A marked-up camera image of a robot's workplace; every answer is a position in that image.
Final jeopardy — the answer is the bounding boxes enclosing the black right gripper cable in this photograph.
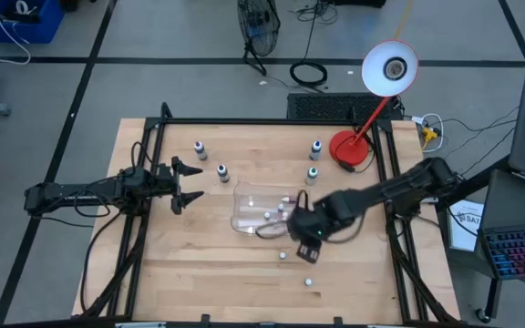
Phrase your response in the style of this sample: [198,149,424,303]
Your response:
[254,189,310,241]

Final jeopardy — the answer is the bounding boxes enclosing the black perforated panel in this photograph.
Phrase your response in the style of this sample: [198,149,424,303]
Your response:
[286,92,405,122]

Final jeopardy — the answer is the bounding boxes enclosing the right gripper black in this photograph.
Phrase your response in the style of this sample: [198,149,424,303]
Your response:
[286,200,344,265]

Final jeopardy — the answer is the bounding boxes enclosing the black looped camera cable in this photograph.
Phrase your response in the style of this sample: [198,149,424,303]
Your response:
[129,140,155,170]

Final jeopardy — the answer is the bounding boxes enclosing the red desk lamp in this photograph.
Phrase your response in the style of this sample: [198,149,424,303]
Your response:
[328,39,420,168]

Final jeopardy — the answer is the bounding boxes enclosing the white looped cable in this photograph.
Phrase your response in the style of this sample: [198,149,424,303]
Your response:
[409,112,445,154]

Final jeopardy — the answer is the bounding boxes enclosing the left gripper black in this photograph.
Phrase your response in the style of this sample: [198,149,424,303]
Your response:
[151,156,206,216]

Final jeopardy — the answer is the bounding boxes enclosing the long black arm cable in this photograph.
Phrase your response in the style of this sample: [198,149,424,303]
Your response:
[78,209,127,315]

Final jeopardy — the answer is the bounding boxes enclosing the small bottle, grey cap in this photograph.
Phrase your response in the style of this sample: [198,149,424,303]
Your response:
[308,139,324,161]

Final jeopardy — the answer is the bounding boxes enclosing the coiled black cable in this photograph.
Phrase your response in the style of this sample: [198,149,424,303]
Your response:
[288,0,330,88]

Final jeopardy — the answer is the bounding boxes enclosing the blue storage bin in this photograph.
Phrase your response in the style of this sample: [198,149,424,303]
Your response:
[0,0,66,45]

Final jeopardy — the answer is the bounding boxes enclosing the black floor fan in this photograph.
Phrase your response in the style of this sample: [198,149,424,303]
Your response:
[236,0,283,77]

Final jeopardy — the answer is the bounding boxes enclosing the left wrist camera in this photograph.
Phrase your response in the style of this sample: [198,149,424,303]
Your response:
[156,163,175,182]

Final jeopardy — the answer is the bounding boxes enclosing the black lamp cord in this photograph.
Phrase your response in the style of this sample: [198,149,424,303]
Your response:
[336,136,377,175]

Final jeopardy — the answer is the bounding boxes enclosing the clear plastic bin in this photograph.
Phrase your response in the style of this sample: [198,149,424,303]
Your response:
[230,180,303,237]

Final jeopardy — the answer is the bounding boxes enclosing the white floor cable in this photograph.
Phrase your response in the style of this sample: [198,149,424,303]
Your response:
[0,0,33,66]

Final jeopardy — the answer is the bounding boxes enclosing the black aluminium table frame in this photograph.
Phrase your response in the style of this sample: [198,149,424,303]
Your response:
[71,101,462,328]

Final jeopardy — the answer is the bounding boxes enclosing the white paper sheet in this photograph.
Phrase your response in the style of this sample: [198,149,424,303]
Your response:
[447,199,486,253]

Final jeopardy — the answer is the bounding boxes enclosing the tangled black cables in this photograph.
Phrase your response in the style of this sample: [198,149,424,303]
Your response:
[293,0,339,25]

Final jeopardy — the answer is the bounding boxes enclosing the black rolling stand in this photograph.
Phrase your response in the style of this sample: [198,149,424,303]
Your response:
[435,154,525,325]

